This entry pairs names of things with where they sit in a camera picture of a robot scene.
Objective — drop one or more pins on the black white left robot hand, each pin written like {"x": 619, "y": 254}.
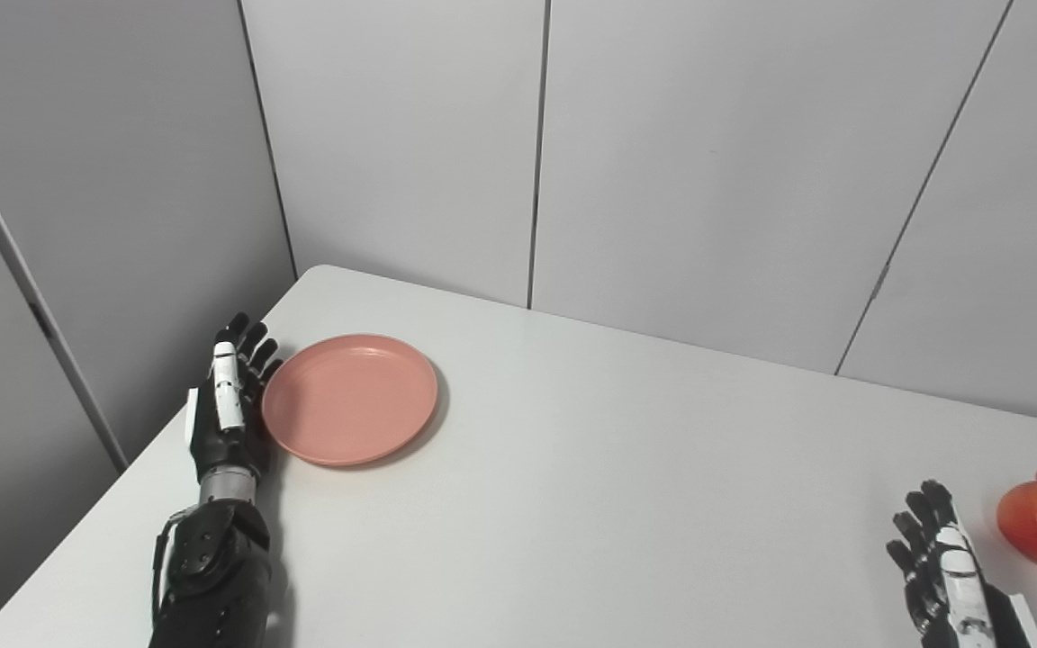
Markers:
{"x": 212, "y": 436}

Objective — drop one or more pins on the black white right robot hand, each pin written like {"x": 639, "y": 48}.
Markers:
{"x": 933, "y": 594}

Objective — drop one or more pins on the pink round plate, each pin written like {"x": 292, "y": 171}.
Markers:
{"x": 347, "y": 400}

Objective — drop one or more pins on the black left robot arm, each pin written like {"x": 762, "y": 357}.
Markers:
{"x": 217, "y": 567}

